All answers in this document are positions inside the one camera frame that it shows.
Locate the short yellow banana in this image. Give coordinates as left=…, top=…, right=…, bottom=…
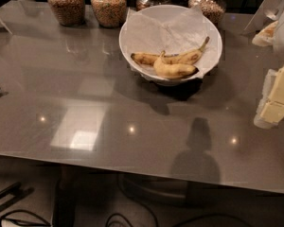
left=153, top=51, right=197, bottom=79

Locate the glass jar of grains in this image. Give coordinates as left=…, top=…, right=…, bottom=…
left=188, top=0, right=226, bottom=25
left=47, top=0, right=85, bottom=26
left=91, top=0, right=127, bottom=28

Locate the black cable on floor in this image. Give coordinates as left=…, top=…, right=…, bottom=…
left=0, top=209, right=51, bottom=227

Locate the long yellow banana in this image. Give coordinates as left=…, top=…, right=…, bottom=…
left=131, top=37, right=210, bottom=66

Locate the white bowl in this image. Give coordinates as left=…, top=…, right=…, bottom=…
left=118, top=4, right=223, bottom=87

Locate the white paper liner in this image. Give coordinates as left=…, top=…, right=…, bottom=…
left=121, top=7, right=220, bottom=80

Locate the right glass jar of grains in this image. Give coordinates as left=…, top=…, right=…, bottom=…
left=188, top=0, right=226, bottom=25

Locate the black stand on floor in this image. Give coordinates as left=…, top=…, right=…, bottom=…
left=0, top=182, right=34, bottom=212

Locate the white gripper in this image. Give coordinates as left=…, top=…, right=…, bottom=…
left=252, top=13, right=284, bottom=129

